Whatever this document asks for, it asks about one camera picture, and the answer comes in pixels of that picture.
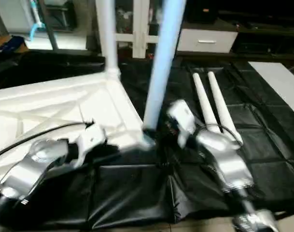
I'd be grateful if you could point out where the white glass-door cabinet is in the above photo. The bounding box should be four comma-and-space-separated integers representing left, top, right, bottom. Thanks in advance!
94, 0, 176, 59

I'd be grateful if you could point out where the black work mat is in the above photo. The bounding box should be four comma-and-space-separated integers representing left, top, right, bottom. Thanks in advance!
0, 48, 294, 230

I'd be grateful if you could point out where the white low drawer unit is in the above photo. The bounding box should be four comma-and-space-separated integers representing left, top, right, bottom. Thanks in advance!
176, 28, 239, 54

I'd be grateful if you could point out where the white plastic table leg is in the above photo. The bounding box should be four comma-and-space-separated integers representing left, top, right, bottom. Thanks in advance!
192, 72, 222, 133
142, 0, 188, 132
96, 0, 121, 79
207, 72, 244, 145

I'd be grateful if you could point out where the light blue hose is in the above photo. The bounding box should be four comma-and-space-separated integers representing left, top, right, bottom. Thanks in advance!
28, 0, 47, 42

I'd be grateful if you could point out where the grey metal pole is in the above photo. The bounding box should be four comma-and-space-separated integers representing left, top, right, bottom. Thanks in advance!
40, 0, 59, 51

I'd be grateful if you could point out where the white sheet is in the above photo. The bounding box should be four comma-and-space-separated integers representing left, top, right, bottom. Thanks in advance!
247, 61, 294, 120

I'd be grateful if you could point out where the white plastic table top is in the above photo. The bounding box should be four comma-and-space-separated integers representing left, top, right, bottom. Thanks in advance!
0, 69, 157, 189

